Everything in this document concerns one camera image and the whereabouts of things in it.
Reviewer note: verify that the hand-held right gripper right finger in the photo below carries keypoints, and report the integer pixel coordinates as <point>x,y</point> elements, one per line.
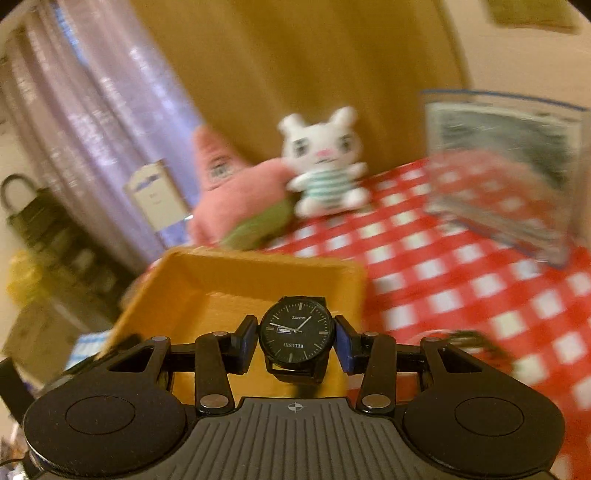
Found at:
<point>344,344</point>

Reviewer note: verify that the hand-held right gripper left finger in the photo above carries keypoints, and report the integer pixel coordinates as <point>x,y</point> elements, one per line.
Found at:
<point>245,344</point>

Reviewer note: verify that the black wrist watch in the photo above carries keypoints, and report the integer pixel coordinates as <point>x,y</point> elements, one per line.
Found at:
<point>295,328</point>

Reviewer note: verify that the orange plastic tray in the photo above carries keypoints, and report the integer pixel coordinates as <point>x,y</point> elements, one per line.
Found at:
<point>207,277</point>

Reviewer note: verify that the red white checkered tablecloth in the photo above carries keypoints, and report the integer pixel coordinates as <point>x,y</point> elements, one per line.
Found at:
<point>438,286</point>

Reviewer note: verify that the pink starfish plush toy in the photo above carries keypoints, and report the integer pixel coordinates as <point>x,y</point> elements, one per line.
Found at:
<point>221,203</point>

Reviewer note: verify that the small white toy chair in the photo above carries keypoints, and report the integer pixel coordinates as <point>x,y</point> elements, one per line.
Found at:
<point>154,198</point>

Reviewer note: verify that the white bunny plush toy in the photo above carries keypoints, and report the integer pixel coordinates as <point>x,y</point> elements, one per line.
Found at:
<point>318,152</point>

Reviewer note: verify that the cardboard box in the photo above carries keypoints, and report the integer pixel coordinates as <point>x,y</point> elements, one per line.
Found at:
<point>37,332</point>

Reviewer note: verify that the dark storage rack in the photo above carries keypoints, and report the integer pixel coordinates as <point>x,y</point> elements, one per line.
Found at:
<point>55,230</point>

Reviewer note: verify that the yellow bag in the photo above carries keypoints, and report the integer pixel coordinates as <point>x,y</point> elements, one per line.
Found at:
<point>25,274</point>

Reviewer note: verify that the lilac sheer curtain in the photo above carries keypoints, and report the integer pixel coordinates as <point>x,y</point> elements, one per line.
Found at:
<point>101,115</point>

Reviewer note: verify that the wooden cabinet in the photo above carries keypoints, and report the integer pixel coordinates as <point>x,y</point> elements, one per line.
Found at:
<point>300,60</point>

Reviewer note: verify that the glass sand art frame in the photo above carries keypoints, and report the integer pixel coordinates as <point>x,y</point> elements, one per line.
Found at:
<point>498,184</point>

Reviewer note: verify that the olive wall plaque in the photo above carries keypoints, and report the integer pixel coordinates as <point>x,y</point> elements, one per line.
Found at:
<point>535,14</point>

